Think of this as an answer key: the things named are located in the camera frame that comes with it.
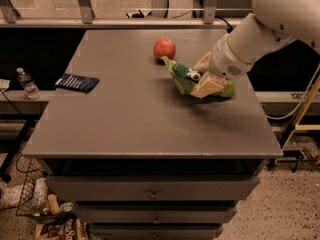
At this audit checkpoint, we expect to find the grey drawer cabinet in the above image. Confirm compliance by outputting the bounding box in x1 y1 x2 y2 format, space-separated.
24 30 281 240

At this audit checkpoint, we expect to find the green rice chip bag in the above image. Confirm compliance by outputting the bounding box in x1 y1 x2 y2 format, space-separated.
161 56 236 98

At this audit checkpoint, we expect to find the grey metal railing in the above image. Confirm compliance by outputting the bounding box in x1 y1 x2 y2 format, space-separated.
0 0 252 29

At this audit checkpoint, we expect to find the white plastic bag on floor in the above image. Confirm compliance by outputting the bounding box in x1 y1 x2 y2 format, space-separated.
0 182 23 209

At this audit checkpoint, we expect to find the clear plastic water bottle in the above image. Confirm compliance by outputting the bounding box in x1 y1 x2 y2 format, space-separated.
16 68 41 100

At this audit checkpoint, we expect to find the brown snack bag on floor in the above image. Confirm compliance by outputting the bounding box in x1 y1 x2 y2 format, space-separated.
34 218 89 240

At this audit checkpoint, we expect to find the yellow metal frame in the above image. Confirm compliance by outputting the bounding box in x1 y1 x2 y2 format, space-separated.
280 76 320 151

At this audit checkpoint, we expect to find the black wire basket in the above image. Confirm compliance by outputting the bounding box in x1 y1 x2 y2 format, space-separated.
16 159 73 222

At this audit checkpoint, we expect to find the red apple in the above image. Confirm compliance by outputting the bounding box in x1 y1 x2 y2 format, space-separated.
153 38 176 59

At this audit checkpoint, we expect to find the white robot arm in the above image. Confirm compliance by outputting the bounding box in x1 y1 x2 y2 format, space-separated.
191 0 320 98

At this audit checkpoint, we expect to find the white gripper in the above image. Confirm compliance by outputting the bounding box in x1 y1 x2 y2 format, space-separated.
191 34 253 98

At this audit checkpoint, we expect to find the blue rxbar blueberry bar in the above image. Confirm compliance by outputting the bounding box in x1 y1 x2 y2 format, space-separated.
55 73 99 93

